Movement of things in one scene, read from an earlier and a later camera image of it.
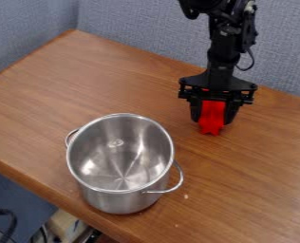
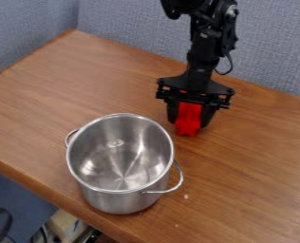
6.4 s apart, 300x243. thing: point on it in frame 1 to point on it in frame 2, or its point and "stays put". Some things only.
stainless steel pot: (119, 156) stays put
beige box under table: (66, 228) stays put
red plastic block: (211, 121) to (187, 119)
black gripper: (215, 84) to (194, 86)
